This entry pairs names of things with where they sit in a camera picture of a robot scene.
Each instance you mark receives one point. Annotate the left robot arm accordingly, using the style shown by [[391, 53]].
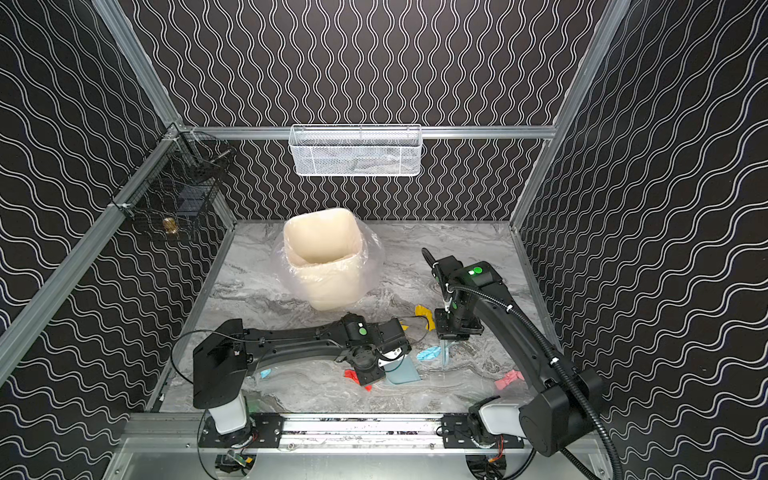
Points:
[[232, 352]]

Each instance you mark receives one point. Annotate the white wire basket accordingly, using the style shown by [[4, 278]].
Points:
[[352, 150]]

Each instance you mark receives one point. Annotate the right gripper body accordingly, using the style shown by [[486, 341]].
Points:
[[458, 325]]

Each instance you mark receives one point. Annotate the red paper scrap near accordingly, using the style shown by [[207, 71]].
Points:
[[352, 375]]

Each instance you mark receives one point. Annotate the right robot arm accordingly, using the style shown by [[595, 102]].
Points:
[[567, 401]]

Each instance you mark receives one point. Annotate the clear plastic bin liner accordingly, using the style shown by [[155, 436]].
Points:
[[371, 268]]

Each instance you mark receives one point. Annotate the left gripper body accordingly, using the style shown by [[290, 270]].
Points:
[[366, 369]]

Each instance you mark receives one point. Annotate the teal dustpan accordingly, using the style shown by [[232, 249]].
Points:
[[401, 371]]

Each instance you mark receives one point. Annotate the pink paper scrap right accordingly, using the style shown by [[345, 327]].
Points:
[[508, 379]]

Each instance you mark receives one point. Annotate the black wire basket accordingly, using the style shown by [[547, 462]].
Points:
[[183, 185]]

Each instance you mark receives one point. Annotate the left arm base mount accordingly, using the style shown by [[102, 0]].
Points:
[[240, 432]]

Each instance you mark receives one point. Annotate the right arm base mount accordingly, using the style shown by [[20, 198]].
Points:
[[480, 432]]

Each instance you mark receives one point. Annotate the aluminium front rail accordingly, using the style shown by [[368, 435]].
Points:
[[308, 434]]

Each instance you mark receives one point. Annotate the cream plastic waste bin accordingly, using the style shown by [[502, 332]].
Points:
[[325, 252]]

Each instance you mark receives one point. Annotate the blue paper scrap centre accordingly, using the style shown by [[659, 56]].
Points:
[[429, 354]]

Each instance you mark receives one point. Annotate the teal hand brush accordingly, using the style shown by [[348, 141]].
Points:
[[445, 353]]

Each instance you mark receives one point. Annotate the yellow paper scrap curved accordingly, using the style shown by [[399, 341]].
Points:
[[426, 313]]

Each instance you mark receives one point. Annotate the brass object in basket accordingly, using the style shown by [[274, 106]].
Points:
[[170, 226]]

